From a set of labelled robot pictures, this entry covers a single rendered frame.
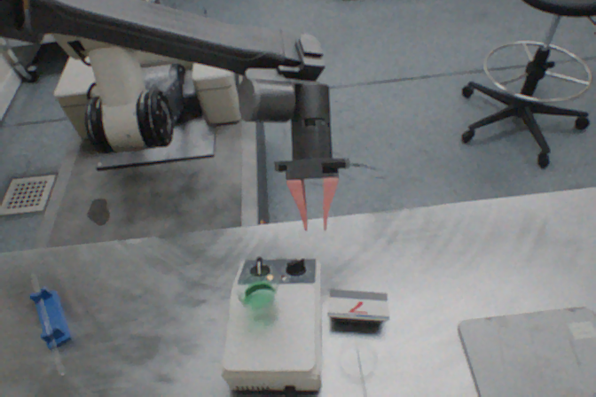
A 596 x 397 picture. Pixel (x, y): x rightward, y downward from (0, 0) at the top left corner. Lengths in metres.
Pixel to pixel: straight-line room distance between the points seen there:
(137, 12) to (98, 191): 1.00
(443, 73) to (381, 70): 0.31
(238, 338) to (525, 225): 0.52
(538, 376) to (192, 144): 1.19
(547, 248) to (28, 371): 0.84
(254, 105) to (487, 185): 1.44
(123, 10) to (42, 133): 1.96
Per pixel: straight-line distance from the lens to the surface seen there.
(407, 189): 1.83
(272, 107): 0.58
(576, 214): 0.91
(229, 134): 1.56
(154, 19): 0.62
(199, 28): 0.62
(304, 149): 0.61
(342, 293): 0.73
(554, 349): 0.75
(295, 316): 0.62
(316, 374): 0.62
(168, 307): 0.77
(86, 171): 1.63
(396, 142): 2.00
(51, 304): 0.85
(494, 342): 0.72
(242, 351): 0.62
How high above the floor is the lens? 1.41
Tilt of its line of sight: 50 degrees down
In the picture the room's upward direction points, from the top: 7 degrees counter-clockwise
